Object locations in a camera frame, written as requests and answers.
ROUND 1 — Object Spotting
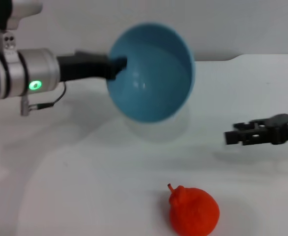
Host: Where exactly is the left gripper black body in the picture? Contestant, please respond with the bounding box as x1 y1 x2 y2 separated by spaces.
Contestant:
57 50 110 82

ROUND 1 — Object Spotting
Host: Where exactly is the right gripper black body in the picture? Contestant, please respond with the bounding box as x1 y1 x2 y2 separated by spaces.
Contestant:
269 113 288 145

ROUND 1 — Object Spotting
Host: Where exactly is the blue bowl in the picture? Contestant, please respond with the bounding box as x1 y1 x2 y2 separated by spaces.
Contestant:
106 22 196 123

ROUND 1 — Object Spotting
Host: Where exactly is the orange toy fruit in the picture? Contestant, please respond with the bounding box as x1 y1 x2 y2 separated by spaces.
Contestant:
167 183 220 236

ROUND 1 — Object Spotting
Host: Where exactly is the left wrist cable silver plug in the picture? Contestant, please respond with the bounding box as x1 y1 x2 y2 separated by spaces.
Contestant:
20 82 66 117

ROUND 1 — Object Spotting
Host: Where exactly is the black and white wrist camera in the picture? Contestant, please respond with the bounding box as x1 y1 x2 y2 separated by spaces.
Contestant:
0 0 43 54

